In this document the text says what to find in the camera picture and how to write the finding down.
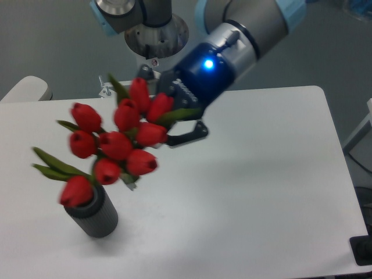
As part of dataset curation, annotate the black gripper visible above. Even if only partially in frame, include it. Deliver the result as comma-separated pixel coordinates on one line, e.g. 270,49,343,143
137,31,240,148

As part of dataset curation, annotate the red tulip bouquet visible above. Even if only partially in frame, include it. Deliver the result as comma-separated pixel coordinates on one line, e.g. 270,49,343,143
32,76,195,208

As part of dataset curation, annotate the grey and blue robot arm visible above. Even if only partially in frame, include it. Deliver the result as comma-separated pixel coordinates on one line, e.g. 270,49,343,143
90,1,306,147

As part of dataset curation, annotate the dark grey ribbed vase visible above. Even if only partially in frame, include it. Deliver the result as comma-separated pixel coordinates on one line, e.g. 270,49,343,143
64,185,119,238

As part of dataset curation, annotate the white furniture at right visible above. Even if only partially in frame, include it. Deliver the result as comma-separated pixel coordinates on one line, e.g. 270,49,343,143
342,99,371,155

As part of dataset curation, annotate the blue plastic bag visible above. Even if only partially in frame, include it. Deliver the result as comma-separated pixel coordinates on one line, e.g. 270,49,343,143
343,0,371,21

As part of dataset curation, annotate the black device at table edge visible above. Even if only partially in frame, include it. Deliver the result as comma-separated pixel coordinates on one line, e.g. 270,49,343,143
349,235,371,266

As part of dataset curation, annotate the white metal mounting frame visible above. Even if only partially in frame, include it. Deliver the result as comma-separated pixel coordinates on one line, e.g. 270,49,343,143
98,75,137,99

